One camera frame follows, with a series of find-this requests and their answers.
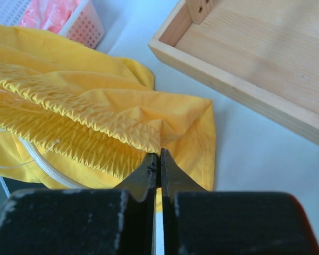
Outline wooden clothes rack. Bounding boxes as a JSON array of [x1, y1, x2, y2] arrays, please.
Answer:
[[148, 1, 319, 145]]

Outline pink garment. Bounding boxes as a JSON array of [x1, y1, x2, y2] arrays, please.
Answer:
[[19, 0, 81, 33]]

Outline yellow shorts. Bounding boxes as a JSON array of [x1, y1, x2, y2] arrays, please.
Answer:
[[0, 25, 216, 190]]

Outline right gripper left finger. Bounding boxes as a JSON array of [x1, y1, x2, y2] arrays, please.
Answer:
[[0, 154, 157, 254]]

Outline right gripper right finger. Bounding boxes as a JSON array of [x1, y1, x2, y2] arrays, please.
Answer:
[[161, 149, 319, 254]]

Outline white plastic basket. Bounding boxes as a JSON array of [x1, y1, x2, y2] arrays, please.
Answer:
[[0, 1, 104, 48]]

